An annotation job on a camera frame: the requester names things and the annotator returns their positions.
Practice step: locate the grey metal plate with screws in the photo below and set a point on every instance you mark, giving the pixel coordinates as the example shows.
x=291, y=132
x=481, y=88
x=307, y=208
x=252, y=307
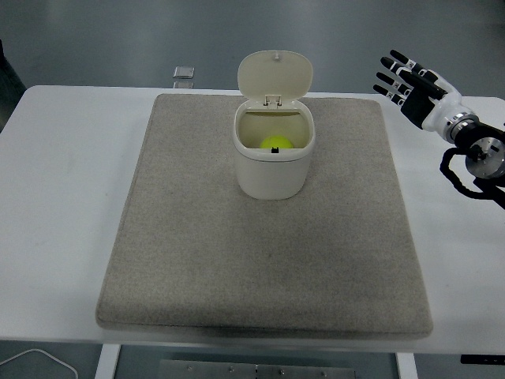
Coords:
x=256, y=370

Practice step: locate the yellow-green tennis ball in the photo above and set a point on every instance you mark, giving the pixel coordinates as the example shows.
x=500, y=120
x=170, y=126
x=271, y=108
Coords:
x=276, y=141

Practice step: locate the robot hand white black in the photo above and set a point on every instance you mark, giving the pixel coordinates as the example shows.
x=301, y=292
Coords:
x=420, y=106

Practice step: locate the beige grey felt mat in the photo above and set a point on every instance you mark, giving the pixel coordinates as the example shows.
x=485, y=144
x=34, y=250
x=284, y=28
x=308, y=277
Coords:
x=256, y=256

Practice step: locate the square metal floor plate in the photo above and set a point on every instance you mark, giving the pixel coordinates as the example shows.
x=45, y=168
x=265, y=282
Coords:
x=184, y=71
x=183, y=84

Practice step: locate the cream lidded bin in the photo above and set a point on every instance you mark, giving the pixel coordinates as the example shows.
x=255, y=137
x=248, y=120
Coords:
x=272, y=173

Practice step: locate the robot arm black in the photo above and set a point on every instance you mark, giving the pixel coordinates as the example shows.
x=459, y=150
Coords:
x=487, y=154

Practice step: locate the black table control panel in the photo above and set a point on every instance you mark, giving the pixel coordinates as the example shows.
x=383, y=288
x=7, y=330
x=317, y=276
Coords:
x=483, y=359

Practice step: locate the white table leg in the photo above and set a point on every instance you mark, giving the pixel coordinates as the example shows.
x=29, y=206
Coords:
x=406, y=366
x=107, y=361

